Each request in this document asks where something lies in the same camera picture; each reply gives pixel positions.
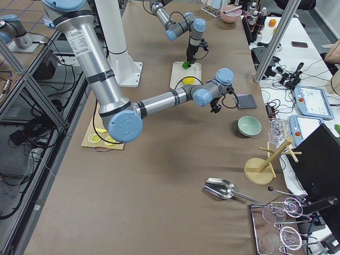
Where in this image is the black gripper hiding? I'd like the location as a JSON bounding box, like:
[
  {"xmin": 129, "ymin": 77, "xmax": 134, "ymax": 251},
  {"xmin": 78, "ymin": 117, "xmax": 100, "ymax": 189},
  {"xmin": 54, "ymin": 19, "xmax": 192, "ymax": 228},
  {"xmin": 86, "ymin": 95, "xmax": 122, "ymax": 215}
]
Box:
[
  {"xmin": 210, "ymin": 95, "xmax": 225, "ymax": 113},
  {"xmin": 186, "ymin": 45, "xmax": 199, "ymax": 65}
]

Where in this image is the green lime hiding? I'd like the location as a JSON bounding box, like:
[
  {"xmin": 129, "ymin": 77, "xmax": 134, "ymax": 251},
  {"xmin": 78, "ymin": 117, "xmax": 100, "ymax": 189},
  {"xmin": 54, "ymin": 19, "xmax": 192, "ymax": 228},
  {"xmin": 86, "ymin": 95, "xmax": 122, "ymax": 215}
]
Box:
[{"xmin": 182, "ymin": 61, "xmax": 191, "ymax": 69}]

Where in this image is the yellow lemon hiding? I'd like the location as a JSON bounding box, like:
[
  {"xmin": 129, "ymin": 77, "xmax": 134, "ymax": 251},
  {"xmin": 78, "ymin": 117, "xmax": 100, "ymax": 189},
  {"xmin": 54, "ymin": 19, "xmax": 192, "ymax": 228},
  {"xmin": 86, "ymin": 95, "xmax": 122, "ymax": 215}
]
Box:
[{"xmin": 182, "ymin": 77, "xmax": 195, "ymax": 85}]

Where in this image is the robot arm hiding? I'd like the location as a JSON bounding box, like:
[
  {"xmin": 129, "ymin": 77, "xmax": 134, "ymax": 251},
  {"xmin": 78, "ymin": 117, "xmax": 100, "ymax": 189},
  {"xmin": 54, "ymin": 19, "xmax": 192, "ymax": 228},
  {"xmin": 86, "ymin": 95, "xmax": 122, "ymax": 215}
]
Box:
[
  {"xmin": 42, "ymin": 1, "xmax": 234, "ymax": 143},
  {"xmin": 149, "ymin": 1, "xmax": 208, "ymax": 69}
]

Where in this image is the white rabbit tray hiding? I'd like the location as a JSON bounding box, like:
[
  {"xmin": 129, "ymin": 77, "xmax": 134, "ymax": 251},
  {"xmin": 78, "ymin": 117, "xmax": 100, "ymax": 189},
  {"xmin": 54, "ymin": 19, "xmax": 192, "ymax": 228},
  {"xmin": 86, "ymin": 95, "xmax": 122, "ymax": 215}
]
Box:
[{"xmin": 169, "ymin": 61, "xmax": 202, "ymax": 89}]

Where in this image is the black glass tray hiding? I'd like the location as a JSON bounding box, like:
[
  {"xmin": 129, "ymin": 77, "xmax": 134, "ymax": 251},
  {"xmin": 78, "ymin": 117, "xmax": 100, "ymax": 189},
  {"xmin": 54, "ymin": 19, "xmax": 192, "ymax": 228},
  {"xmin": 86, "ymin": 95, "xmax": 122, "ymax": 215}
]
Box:
[{"xmin": 249, "ymin": 205, "xmax": 319, "ymax": 254}]

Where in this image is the grey folded cloth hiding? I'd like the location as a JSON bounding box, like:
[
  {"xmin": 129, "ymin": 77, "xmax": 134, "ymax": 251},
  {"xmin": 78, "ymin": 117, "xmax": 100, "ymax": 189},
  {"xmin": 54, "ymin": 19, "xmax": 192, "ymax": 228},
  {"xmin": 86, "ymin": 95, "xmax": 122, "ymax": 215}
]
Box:
[{"xmin": 234, "ymin": 93, "xmax": 257, "ymax": 109}]

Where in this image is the mint green bowl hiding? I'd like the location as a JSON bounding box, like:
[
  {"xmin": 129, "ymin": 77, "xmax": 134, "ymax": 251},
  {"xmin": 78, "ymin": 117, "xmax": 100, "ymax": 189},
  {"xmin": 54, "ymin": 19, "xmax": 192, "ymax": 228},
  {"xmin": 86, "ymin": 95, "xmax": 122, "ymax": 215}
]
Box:
[{"xmin": 237, "ymin": 116, "xmax": 262, "ymax": 137}]

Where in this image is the pink bowl of ice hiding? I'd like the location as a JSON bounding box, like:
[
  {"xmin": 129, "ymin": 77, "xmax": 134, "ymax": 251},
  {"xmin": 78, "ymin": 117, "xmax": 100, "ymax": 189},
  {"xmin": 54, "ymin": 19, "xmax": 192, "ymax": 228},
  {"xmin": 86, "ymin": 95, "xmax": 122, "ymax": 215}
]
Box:
[{"xmin": 220, "ymin": 6, "xmax": 242, "ymax": 24}]

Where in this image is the wooden banana stand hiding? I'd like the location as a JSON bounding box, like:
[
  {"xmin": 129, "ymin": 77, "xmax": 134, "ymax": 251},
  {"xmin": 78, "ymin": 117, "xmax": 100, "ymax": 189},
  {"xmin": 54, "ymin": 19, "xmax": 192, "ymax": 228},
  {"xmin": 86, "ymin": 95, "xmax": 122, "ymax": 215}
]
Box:
[{"xmin": 244, "ymin": 137, "xmax": 302, "ymax": 185}]

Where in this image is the silver scoop far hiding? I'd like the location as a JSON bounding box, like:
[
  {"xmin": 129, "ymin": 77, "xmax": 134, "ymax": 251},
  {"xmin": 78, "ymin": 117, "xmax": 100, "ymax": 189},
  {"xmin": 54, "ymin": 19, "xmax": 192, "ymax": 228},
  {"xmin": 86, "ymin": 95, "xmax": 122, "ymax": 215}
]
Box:
[{"xmin": 203, "ymin": 177, "xmax": 255, "ymax": 201}]

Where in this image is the orange fruit on desk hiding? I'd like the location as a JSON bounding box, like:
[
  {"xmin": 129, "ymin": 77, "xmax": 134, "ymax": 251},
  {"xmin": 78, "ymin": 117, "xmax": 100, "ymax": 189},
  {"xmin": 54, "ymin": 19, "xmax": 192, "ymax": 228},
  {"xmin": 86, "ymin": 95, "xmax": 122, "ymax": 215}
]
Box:
[{"xmin": 268, "ymin": 19, "xmax": 276, "ymax": 27}]

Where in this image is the teach pendant tablet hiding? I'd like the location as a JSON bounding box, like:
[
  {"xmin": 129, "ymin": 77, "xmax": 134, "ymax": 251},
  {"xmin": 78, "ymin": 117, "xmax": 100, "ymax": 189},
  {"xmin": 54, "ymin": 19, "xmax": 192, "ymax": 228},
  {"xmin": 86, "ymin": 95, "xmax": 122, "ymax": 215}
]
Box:
[{"xmin": 294, "ymin": 86, "xmax": 334, "ymax": 120}]

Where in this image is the black smartphone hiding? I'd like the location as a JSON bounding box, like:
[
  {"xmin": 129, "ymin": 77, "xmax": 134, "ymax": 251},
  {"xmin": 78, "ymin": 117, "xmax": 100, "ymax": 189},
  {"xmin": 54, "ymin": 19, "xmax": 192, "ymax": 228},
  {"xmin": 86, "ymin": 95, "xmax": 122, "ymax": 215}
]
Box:
[{"xmin": 291, "ymin": 41, "xmax": 308, "ymax": 48}]

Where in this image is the lemon slice lower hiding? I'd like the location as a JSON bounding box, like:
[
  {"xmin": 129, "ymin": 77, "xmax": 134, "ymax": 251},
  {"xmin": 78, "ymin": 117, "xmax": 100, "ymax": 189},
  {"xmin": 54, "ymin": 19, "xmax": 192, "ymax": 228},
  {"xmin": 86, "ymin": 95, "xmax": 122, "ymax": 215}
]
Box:
[{"xmin": 104, "ymin": 137, "xmax": 116, "ymax": 147}]

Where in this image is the lemon slice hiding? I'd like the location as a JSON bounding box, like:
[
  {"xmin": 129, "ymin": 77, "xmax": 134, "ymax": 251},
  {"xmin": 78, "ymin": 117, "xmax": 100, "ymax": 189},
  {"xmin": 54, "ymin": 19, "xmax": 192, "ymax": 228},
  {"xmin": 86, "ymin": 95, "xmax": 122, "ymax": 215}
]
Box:
[
  {"xmin": 104, "ymin": 137, "xmax": 116, "ymax": 147},
  {"xmin": 88, "ymin": 133, "xmax": 101, "ymax": 143}
]

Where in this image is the black monitor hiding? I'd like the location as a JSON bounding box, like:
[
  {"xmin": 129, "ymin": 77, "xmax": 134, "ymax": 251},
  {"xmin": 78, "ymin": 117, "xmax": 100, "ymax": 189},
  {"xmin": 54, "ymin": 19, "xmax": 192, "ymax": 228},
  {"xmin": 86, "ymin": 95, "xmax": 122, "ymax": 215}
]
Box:
[{"xmin": 292, "ymin": 124, "xmax": 339, "ymax": 199}]

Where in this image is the wooden cutting board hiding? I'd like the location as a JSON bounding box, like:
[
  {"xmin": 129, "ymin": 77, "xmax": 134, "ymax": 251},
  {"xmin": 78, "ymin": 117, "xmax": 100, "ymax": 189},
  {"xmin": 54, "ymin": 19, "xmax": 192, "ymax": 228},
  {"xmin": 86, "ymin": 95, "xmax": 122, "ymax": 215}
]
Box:
[{"xmin": 81, "ymin": 104, "xmax": 124, "ymax": 152}]

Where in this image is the lemon slice upper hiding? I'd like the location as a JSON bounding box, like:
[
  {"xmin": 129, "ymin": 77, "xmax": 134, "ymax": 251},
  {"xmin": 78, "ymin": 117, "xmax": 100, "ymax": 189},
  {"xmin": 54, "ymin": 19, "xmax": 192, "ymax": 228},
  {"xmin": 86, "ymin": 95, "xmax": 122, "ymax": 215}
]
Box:
[{"xmin": 88, "ymin": 133, "xmax": 101, "ymax": 143}]

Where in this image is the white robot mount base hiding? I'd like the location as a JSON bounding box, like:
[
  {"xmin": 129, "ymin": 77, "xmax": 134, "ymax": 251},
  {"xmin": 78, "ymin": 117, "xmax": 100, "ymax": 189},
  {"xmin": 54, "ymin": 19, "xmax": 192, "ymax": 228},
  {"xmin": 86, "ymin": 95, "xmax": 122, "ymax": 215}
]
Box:
[{"xmin": 95, "ymin": 0, "xmax": 142, "ymax": 88}]

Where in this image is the aluminium frame post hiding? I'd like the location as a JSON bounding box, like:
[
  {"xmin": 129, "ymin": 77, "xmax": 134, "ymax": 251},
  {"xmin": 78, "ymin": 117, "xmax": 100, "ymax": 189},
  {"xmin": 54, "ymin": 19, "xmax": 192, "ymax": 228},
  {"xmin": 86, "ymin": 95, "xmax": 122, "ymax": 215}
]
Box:
[{"xmin": 254, "ymin": 0, "xmax": 301, "ymax": 83}]

